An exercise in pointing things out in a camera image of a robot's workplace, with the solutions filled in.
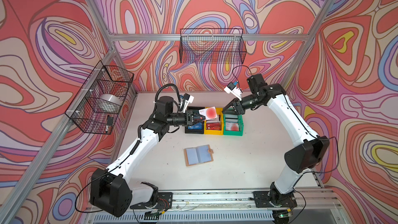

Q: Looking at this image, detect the white tape roll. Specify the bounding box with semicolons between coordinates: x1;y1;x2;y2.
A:
100;93;122;106

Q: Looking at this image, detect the black corrugated cable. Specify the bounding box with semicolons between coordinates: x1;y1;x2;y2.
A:
154;83;181;106

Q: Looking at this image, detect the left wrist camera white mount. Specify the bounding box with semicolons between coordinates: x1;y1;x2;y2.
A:
180;93;194;113

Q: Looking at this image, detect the yellow plastic bin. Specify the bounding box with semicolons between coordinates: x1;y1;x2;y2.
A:
204;108;224;135

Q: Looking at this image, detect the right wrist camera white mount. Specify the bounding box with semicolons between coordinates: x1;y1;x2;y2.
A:
224;81;243;100

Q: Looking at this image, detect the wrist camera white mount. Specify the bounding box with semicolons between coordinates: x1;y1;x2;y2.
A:
180;93;194;113
224;81;243;100

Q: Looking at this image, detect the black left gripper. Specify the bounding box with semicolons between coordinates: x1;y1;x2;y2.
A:
165;112;204;128

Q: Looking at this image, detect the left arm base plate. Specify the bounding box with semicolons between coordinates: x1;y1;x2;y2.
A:
130;191;173;210

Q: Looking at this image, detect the green plastic bin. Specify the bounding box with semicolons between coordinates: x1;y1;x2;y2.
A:
223;114;244;136

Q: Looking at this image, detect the wire basket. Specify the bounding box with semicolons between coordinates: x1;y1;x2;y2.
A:
179;27;247;65
65;61;134;135

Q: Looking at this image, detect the tan card holder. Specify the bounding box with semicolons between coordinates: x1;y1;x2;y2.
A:
183;145;214;167

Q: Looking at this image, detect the blue VIP card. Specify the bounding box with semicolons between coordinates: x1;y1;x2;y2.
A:
187;123;203;130

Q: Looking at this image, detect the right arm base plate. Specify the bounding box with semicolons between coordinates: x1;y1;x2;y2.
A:
250;189;297;209

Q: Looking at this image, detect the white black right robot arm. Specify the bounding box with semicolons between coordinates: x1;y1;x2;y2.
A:
222;74;330;195

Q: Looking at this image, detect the aluminium rail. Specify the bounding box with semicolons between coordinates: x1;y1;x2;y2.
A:
84;188;350;224

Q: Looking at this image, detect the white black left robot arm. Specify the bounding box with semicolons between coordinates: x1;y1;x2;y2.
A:
90;93;205;217

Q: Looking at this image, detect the black plastic bin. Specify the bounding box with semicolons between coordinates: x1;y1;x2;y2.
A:
184;106;205;134

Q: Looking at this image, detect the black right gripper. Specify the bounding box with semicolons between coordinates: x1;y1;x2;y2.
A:
222;93;263;116

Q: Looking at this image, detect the left wire basket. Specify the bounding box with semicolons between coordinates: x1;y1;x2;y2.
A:
65;61;134;135

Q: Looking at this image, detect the back wire basket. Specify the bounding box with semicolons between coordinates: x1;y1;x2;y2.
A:
179;27;247;65

